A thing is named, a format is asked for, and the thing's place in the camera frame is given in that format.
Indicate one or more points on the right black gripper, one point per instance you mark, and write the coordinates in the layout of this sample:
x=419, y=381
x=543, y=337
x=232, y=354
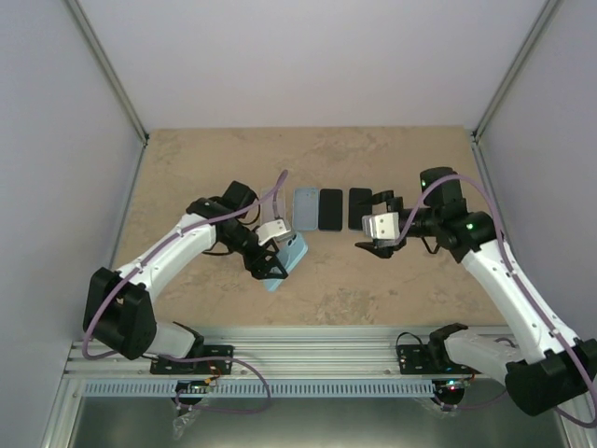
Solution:
x=380, y=248

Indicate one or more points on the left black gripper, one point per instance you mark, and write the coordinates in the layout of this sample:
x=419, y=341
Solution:
x=258, y=272

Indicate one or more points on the black smartphone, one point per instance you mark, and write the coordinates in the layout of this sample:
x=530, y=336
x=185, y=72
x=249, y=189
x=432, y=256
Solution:
x=330, y=212
x=359, y=207

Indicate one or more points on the beige phone case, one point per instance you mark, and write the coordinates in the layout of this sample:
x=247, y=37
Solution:
x=274, y=208

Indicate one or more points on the light blue phone case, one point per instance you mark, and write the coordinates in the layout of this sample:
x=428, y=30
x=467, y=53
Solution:
x=305, y=209

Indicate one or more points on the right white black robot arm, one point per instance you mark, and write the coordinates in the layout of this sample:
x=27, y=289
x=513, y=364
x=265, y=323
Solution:
x=548, y=364

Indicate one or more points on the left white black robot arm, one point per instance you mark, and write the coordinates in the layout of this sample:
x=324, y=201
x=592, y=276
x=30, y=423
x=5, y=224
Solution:
x=120, y=306

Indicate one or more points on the left circuit board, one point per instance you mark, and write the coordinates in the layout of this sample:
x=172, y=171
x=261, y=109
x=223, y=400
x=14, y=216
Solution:
x=196, y=387

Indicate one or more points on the circuit board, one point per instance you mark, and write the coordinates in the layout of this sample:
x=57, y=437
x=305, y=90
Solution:
x=453, y=385
x=196, y=387

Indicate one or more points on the right circuit board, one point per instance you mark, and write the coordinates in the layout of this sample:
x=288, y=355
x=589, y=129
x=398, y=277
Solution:
x=453, y=385

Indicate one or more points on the clear plastic bag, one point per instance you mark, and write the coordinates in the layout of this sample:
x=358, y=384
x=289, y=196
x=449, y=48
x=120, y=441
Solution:
x=183, y=420

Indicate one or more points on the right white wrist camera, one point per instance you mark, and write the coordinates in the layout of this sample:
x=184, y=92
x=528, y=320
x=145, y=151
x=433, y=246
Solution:
x=383, y=226

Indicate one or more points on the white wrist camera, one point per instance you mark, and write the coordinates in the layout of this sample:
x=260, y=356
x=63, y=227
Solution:
x=272, y=230
x=383, y=226

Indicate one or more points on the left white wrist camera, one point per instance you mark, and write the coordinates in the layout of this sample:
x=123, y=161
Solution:
x=272, y=230

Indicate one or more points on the aluminium rail frame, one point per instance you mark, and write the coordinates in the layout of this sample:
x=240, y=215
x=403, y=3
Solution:
x=336, y=317

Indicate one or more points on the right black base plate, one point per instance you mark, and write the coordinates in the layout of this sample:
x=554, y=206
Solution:
x=413, y=357

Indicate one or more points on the blue slotted cable duct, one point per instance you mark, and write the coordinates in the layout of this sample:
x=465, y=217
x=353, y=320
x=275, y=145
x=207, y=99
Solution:
x=255, y=389

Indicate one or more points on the right aluminium corner post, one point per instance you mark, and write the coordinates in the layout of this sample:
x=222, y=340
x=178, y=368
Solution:
x=532, y=38

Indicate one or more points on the aluminium corner post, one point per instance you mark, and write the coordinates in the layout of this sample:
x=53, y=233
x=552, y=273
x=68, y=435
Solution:
x=96, y=48
x=532, y=38

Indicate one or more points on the left aluminium corner post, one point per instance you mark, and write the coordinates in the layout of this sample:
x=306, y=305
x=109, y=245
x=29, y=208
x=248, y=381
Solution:
x=96, y=48

